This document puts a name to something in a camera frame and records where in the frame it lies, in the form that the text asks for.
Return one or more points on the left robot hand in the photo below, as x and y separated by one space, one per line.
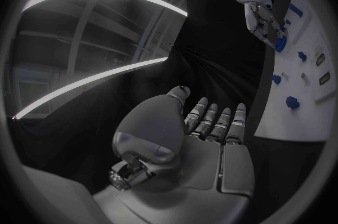
200 165

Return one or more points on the small blue plug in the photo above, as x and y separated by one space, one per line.
282 28

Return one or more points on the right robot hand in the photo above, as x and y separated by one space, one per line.
252 17

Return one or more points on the blue gear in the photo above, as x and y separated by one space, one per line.
280 44

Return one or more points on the small blue peg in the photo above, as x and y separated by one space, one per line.
287 22

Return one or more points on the blue block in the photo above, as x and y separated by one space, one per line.
291 102

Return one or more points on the white task board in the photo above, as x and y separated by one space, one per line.
290 122

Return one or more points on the blue long cylinder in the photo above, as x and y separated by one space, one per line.
295 10

